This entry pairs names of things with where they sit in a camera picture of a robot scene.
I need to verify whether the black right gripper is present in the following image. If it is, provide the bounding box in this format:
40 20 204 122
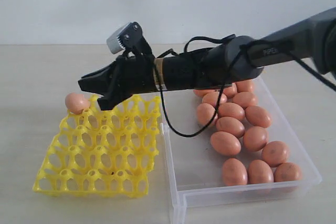
78 55 157 111

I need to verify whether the brown egg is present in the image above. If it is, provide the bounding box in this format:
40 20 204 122
193 89 216 98
210 131 241 156
232 91 258 109
243 126 269 152
235 80 255 93
202 91 227 107
261 141 290 167
274 162 302 182
196 103 215 126
216 116 245 138
223 83 237 99
218 102 245 121
247 159 274 184
245 105 272 128
222 158 248 186
65 93 90 114

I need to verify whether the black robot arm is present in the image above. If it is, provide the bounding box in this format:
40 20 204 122
78 8 335 110

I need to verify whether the yellow plastic egg tray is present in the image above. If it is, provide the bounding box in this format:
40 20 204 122
33 95 161 198

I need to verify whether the clear plastic bin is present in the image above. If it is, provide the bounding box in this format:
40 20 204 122
160 78 322 223

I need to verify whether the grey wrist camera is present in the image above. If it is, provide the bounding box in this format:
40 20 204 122
106 21 153 58

